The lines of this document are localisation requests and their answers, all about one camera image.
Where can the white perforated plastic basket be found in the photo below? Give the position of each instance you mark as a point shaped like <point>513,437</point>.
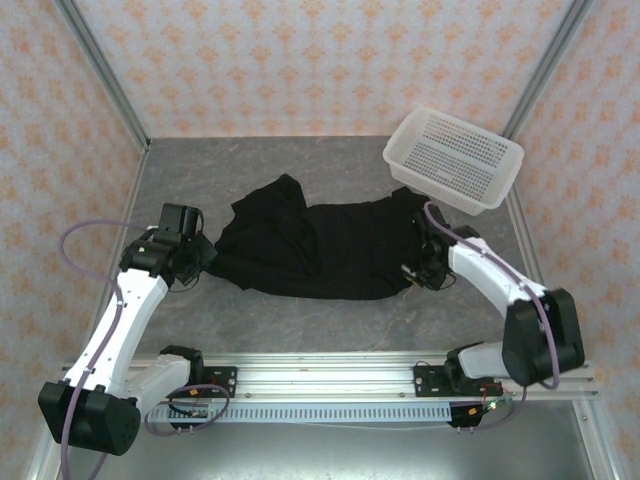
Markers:
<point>450,160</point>

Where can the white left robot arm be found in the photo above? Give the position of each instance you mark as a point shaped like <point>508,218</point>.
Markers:
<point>125,310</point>

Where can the small circuit board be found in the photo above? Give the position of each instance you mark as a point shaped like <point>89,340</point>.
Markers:
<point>492,404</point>
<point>197,413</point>

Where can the aluminium mounting rail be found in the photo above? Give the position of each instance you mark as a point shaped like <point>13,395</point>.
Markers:
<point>325,375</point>

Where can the black t-shirt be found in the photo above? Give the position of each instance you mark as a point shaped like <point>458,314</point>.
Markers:
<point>325,250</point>

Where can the aluminium frame post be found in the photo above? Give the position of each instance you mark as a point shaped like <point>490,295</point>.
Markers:
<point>545,65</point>
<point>100,70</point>

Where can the aluminium table side rail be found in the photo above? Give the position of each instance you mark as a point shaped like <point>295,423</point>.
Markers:
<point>525,235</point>

